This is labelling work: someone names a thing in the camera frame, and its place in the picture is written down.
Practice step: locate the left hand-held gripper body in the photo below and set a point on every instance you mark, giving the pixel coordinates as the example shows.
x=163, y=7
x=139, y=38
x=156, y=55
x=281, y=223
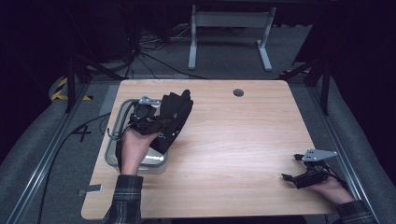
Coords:
x=144, y=116

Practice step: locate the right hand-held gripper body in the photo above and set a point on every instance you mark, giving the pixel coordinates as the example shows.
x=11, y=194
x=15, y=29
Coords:
x=313, y=174

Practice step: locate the black glove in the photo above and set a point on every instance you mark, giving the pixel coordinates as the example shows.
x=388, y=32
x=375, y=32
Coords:
x=174, y=119

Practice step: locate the metal tray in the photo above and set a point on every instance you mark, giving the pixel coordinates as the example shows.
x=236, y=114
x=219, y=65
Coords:
x=155, y=160

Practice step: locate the person's right hand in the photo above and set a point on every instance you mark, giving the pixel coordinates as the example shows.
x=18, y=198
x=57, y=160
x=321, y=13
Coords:
x=333, y=189

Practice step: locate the person's left hand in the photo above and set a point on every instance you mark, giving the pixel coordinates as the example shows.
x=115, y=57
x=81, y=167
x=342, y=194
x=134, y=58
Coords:
x=134, y=149

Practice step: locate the black metal stand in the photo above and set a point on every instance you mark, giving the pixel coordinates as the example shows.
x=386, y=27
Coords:
x=73, y=81
x=323, y=81

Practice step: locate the yellow black striped tape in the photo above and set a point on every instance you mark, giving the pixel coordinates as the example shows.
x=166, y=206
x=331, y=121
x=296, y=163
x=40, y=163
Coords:
x=60, y=90

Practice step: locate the grey tape strip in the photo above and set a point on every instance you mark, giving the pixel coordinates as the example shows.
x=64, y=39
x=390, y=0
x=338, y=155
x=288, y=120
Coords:
x=91, y=189

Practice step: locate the aluminium floor rail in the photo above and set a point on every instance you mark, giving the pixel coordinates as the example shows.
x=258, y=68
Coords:
x=342, y=149
x=46, y=155

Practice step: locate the white metal table frame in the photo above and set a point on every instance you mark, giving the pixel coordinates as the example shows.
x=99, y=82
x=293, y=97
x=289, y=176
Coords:
x=230, y=20

